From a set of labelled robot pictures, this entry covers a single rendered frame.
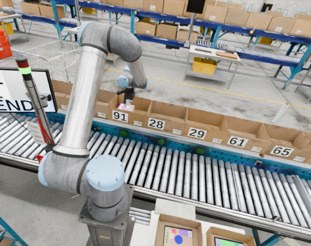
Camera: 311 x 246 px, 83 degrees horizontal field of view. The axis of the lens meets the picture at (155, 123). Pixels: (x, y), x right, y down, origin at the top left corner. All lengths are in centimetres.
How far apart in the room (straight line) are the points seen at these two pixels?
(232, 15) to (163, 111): 443
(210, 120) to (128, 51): 137
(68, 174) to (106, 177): 15
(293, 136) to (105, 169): 199
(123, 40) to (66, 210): 194
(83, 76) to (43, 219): 183
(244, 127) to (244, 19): 431
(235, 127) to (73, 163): 170
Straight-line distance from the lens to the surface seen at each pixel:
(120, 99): 202
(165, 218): 137
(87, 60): 82
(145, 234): 136
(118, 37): 83
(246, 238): 149
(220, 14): 591
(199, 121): 200
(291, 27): 642
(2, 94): 146
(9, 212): 256
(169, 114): 197
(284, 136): 230
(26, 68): 115
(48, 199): 247
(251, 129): 214
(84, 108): 79
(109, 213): 89
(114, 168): 74
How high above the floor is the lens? 204
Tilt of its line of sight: 38 degrees down
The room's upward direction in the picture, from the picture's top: 9 degrees clockwise
